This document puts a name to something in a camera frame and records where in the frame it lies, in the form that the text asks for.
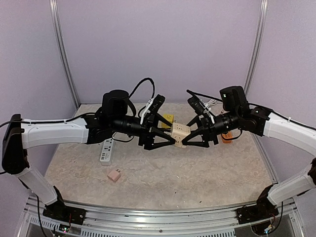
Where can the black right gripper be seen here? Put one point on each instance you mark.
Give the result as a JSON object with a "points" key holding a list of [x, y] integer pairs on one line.
{"points": [[208, 129]]}

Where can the orange power strip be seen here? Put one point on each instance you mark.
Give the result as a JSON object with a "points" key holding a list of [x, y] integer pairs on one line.
{"points": [[227, 138]]}

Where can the aluminium frame post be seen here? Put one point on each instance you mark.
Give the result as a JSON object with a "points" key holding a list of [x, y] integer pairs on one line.
{"points": [[257, 45], [62, 51]]}

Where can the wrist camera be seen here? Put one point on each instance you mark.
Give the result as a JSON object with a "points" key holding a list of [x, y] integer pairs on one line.
{"points": [[200, 109], [152, 106]]}

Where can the beige cube socket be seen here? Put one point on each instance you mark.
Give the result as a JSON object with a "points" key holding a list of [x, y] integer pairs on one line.
{"points": [[178, 133]]}

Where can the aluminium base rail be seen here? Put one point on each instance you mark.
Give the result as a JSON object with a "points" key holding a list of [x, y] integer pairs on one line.
{"points": [[104, 221]]}

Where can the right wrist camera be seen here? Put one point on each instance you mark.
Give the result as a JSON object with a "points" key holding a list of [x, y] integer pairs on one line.
{"points": [[200, 109]]}

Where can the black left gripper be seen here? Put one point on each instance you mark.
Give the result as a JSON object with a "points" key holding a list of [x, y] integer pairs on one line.
{"points": [[147, 138]]}

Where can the right aluminium frame post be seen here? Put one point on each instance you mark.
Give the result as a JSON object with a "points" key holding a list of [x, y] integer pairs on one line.
{"points": [[257, 45]]}

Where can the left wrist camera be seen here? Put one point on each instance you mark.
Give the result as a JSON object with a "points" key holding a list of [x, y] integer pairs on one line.
{"points": [[152, 106]]}

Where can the white power strip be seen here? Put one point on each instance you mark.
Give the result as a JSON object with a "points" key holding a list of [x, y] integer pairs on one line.
{"points": [[107, 152]]}

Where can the pink usb charger plug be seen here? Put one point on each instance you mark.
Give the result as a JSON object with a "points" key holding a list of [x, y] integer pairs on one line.
{"points": [[114, 175]]}

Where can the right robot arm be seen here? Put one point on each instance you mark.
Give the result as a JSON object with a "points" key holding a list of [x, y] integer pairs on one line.
{"points": [[262, 121]]}

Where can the left aluminium frame post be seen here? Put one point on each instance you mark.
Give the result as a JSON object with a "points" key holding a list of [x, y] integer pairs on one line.
{"points": [[62, 51]]}

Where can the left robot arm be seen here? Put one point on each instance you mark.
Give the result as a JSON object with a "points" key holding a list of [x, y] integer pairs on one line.
{"points": [[116, 114]]}

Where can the yellow cube socket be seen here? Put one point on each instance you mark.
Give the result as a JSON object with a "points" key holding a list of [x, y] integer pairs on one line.
{"points": [[170, 118]]}

